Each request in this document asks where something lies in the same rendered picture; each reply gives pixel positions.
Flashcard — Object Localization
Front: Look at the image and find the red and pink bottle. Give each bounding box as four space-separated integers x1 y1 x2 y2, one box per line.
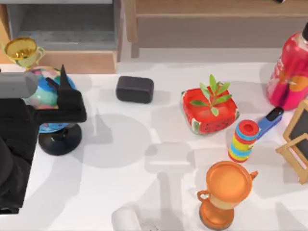
267 23 308 111

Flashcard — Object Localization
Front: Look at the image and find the black rounded speaker box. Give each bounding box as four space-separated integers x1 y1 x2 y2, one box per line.
115 76 155 104

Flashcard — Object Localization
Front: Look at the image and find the wooden cupboard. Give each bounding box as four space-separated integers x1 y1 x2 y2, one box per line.
0 4 12 64

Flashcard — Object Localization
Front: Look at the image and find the gold trophy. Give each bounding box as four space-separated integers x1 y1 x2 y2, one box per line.
3 36 46 70

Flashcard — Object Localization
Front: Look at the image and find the grey pierced drawer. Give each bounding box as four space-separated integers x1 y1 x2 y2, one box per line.
6 0 121 51

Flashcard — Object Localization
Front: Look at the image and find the orange trophy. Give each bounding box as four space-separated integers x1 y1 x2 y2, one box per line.
196 160 259 228

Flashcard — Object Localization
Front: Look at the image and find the pale grey rounded box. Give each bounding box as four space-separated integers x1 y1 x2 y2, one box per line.
0 71 39 100

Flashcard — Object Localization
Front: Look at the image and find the blue stapler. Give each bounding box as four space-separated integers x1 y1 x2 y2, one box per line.
255 106 285 141

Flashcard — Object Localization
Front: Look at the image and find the pale wooden drawer front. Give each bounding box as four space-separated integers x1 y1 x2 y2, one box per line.
35 50 118 74

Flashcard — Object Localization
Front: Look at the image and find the red watermelon plant pot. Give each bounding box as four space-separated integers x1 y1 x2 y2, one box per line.
180 74 240 136

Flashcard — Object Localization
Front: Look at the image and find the colourful globe on black stand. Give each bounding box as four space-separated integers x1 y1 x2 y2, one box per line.
23 66 83 156

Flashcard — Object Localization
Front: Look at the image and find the stack of coloured rings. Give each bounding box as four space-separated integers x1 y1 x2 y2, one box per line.
228 119 262 164

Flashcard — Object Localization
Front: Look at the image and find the wooden framed blackboard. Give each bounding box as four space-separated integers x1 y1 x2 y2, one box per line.
275 99 308 185

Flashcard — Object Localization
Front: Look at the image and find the wooden open shelf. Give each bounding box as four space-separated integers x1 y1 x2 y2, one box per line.
122 0 308 59

